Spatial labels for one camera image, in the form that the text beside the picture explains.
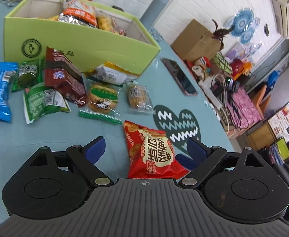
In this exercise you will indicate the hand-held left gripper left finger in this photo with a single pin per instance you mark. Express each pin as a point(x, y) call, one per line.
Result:
point(96, 149)

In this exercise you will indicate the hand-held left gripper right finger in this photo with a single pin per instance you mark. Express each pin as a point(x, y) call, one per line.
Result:
point(196, 150)

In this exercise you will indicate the red rice cracker packet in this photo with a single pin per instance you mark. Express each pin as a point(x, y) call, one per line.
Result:
point(149, 153)

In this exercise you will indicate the clear green-edged cookie packet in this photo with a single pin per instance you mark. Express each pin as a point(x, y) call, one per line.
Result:
point(101, 96)

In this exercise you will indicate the clear-wrapped round brown cake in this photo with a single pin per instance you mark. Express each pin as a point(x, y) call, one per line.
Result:
point(137, 95)

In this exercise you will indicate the green white snack packet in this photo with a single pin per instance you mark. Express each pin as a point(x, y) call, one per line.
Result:
point(40, 98)

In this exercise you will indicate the white yellow snack packet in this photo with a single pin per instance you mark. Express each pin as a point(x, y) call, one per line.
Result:
point(110, 75)

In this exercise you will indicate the dark red snack packet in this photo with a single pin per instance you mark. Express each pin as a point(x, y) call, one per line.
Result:
point(63, 76)

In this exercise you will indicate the light green cardboard box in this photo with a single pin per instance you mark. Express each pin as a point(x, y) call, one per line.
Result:
point(97, 49)

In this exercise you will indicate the small dark green snack packet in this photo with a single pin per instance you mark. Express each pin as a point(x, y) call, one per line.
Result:
point(27, 72)

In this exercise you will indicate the pile of assorted snack packets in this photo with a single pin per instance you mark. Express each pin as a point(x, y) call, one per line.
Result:
point(82, 14)

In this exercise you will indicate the white power strip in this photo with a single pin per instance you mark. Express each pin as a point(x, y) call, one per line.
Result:
point(211, 93)

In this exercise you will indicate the pink floral cloth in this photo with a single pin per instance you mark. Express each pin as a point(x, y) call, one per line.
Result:
point(245, 106)

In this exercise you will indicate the smartphone in clear case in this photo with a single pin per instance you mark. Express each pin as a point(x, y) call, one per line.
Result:
point(180, 77)

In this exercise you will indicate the printed flyer poster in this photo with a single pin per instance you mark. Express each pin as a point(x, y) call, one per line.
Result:
point(286, 116)

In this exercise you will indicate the plush toy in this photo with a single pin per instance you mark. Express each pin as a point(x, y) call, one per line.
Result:
point(200, 68)

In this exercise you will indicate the orange chair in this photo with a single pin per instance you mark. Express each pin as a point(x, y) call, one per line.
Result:
point(261, 98)

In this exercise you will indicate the brown cardboard box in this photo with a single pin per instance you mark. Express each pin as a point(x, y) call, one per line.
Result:
point(196, 42)

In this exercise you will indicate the dark purple plant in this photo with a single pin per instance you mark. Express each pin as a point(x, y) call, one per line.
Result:
point(221, 30)

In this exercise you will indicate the small blue paper fan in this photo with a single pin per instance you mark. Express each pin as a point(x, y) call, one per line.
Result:
point(248, 35)

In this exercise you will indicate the large blue paper fan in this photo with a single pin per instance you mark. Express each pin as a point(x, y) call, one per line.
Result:
point(242, 21)

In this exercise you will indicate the grey-blue tumbler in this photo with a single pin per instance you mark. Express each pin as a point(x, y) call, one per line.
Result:
point(155, 11)

